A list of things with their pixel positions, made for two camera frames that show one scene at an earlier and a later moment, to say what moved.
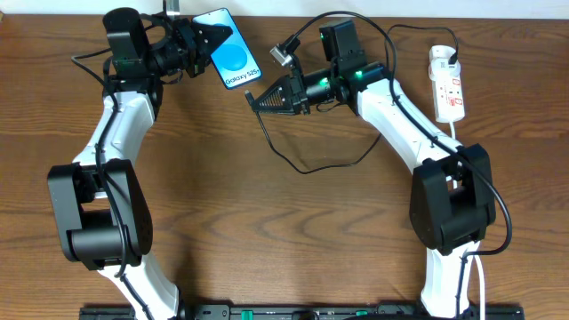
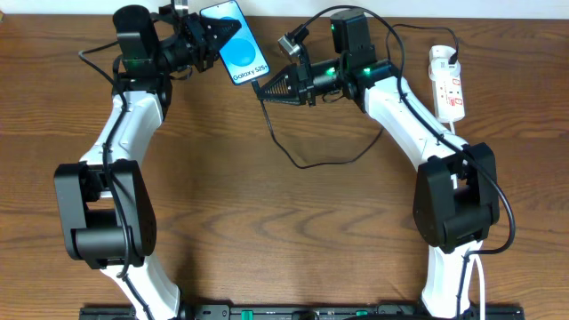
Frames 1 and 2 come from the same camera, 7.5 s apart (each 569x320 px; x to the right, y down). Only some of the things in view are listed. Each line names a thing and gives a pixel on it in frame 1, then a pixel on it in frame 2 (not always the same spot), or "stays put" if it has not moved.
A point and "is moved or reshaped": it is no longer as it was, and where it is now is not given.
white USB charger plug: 439,68 stays put
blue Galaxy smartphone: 232,58 is moved or reshaped
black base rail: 304,312 stays put
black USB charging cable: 252,100 is moved or reshaped
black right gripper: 298,96 -> 301,84
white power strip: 448,99 stays put
